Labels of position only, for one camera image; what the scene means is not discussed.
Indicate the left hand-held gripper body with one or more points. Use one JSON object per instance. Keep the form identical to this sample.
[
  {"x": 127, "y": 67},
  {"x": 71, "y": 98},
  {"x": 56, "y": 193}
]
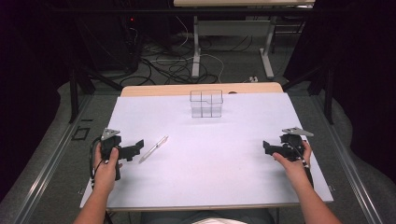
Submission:
[{"x": 109, "y": 143}]

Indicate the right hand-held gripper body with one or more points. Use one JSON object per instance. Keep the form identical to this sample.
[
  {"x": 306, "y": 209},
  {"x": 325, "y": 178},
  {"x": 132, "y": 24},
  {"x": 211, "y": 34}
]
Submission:
[{"x": 292, "y": 143}]

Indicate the clear acrylic pen holder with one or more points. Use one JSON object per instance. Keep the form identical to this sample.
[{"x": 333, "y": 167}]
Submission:
[{"x": 206, "y": 104}]

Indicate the person's right hand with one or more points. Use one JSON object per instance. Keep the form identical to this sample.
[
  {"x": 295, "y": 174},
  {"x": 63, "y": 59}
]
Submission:
[{"x": 294, "y": 169}]

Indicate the person's left hand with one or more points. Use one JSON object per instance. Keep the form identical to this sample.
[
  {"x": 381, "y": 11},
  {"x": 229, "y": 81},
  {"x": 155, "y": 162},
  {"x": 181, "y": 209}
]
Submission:
[{"x": 105, "y": 172}]

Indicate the black metal stand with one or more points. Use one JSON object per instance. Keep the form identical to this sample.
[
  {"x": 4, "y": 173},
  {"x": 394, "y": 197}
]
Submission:
[
  {"x": 323, "y": 84},
  {"x": 77, "y": 87}
]

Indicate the white power plug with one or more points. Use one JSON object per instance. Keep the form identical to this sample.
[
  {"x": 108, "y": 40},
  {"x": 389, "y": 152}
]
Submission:
[{"x": 253, "y": 79}]

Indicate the white table cover sheet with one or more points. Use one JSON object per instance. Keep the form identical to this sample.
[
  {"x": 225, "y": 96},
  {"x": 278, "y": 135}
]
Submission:
[{"x": 205, "y": 168}]

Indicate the black computer tower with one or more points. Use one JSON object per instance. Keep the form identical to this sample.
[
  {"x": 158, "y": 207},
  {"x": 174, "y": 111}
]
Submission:
[{"x": 124, "y": 37}]

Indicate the white desk with metal legs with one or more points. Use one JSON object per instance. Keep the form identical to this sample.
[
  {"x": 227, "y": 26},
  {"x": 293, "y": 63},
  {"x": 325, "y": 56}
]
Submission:
[{"x": 236, "y": 28}]

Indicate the metal floor rail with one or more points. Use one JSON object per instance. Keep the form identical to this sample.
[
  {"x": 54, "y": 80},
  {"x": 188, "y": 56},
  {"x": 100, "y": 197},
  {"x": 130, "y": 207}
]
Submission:
[
  {"x": 43, "y": 174},
  {"x": 345, "y": 168}
]

